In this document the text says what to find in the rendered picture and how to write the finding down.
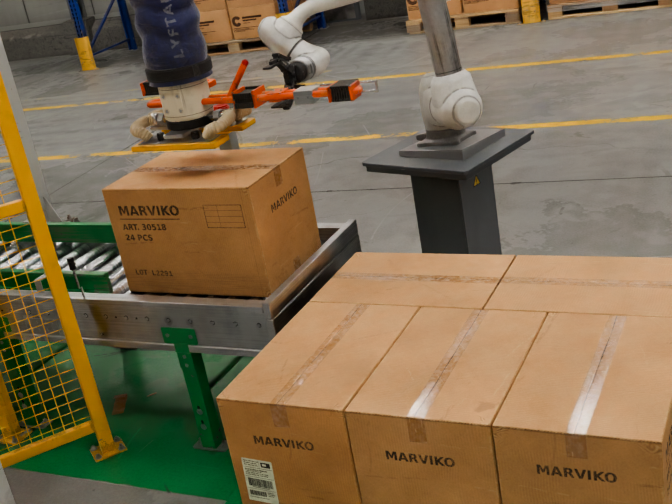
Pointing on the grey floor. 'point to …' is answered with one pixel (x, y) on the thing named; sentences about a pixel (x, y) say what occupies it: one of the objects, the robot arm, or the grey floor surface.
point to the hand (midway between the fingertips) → (272, 87)
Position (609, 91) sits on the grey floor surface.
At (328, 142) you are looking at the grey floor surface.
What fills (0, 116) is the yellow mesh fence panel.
